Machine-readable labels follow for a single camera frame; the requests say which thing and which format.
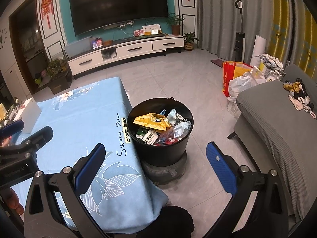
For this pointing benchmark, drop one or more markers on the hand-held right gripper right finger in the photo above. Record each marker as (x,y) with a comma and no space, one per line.
(220,168)

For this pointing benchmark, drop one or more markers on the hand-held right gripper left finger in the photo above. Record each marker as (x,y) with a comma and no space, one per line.
(90,168)

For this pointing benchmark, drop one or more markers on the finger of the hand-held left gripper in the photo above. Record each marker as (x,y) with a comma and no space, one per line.
(37,136)
(11,127)

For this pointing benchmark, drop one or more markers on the red cardboard box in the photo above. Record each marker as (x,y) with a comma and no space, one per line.
(167,138)

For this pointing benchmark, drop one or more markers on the black bucket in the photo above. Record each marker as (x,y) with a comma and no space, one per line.
(161,153)

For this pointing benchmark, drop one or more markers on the small green snack bag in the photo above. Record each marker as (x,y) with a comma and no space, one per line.
(146,135)

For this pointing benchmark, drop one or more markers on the blue face mask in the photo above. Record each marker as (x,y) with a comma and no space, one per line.
(174,116)

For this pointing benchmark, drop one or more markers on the yellow snack bag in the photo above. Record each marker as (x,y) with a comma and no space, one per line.
(151,121)

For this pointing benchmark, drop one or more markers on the person's left hand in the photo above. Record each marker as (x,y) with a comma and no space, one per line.
(13,199)

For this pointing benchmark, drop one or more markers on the white box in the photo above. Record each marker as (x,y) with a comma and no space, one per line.
(28,115)

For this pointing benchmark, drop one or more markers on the blue floral tablecloth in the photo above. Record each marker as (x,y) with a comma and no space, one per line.
(81,114)

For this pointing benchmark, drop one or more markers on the potted plant in dark planter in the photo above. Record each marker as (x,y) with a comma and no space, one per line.
(58,74)

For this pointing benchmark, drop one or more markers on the grey sofa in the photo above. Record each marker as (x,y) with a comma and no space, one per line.
(267,119)

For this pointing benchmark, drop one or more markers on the person's leg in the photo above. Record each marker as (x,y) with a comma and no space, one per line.
(171,220)

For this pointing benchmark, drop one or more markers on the large white plastic bag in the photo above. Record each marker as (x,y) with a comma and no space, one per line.
(242,84)

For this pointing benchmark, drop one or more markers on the red yellow shopping bag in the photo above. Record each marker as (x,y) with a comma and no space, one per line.
(230,76)

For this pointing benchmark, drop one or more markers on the grey storage box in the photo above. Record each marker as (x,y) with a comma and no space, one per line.
(76,47)

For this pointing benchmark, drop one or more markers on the dark floor mat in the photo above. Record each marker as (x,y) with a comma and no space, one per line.
(218,62)

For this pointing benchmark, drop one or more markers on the pile of socks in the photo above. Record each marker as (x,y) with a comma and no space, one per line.
(299,96)

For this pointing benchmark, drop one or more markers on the pile of clothes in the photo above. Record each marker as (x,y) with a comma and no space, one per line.
(272,64)

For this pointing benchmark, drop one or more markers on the white television cabinet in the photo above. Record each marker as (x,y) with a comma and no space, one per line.
(128,50)

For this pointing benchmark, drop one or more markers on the white panel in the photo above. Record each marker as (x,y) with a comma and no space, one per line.
(258,49)

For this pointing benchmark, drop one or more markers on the upright vacuum cleaner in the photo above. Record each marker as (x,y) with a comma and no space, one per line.
(239,42)

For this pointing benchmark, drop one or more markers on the small potted plant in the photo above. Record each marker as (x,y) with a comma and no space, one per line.
(189,42)

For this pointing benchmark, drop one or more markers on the white power strip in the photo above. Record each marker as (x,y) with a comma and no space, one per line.
(125,24)

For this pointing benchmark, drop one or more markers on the tall potted plant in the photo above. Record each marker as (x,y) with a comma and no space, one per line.
(175,24)

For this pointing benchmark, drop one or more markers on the white desk calendar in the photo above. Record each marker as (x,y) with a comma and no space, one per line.
(151,29)

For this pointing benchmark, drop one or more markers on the black television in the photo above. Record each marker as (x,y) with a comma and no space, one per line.
(118,5)

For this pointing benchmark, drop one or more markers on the grey curtain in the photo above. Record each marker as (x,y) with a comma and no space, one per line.
(223,12)

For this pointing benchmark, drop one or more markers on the yellow curtain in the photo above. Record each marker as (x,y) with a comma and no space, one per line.
(297,17)

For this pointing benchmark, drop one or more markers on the black wall clock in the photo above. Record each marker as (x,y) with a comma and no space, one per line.
(3,38)

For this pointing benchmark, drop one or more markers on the small picture frame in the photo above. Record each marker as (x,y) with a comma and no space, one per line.
(139,32)

